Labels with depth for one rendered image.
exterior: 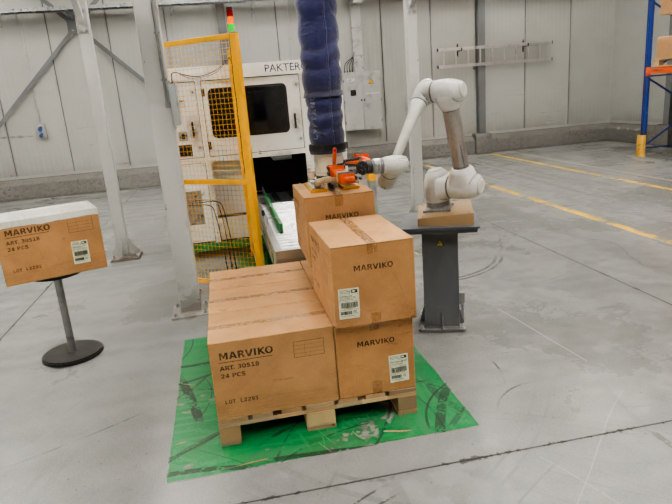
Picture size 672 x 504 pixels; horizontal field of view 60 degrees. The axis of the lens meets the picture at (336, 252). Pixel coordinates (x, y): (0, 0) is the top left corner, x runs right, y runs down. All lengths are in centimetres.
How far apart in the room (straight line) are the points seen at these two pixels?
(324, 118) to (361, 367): 142
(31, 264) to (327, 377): 208
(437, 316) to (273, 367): 154
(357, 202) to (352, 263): 69
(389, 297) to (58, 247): 223
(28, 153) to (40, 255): 929
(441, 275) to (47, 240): 253
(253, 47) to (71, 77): 362
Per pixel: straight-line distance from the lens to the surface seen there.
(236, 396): 292
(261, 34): 1284
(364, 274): 272
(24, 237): 407
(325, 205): 327
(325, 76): 342
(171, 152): 458
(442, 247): 390
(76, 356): 440
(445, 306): 403
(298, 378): 291
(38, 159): 1329
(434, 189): 384
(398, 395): 308
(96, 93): 678
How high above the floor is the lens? 163
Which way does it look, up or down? 15 degrees down
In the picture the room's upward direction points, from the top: 5 degrees counter-clockwise
